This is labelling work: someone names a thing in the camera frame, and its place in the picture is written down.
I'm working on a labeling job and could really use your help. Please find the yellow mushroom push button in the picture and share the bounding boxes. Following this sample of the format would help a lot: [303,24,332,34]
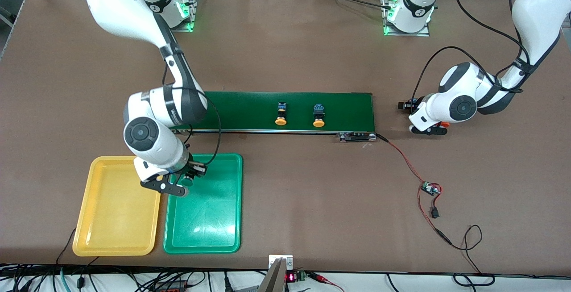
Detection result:
[274,102,288,126]
[312,104,326,128]

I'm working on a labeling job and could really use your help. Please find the green plastic tray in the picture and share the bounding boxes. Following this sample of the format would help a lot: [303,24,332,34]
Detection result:
[163,153,244,254]

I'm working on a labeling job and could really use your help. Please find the yellow plastic tray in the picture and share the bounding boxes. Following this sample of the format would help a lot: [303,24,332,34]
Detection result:
[72,155,165,257]

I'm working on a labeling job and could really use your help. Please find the green conveyor belt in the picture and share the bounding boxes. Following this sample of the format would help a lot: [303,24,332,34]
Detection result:
[171,90,378,143]

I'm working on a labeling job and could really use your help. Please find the orange power strip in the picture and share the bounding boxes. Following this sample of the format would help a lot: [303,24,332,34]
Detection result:
[154,280,189,292]

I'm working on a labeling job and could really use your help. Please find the grey metal bar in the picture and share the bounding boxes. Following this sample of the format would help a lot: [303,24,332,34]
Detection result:
[258,259,286,292]

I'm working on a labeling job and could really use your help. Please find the red clip leads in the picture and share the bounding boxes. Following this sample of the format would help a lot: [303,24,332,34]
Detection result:
[308,272,346,292]

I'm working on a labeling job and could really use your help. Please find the red and black wire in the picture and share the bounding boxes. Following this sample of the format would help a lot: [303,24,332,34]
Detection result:
[376,133,455,246]

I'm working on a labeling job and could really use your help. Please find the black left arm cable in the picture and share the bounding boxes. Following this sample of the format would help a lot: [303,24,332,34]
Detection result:
[410,0,531,105]

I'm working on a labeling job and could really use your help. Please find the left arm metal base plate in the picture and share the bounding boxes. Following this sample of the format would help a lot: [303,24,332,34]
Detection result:
[383,0,431,37]

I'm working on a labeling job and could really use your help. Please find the silver metal bracket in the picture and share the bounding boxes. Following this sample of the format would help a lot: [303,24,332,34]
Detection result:
[268,254,294,270]

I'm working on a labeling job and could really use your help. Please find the black cable by tray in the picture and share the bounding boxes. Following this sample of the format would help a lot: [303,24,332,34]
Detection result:
[56,228,77,267]

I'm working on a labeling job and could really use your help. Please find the thin black cable loop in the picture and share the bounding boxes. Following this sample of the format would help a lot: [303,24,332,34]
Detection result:
[448,224,496,287]

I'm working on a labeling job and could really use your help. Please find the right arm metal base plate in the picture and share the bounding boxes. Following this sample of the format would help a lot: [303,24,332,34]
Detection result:
[172,0,199,33]

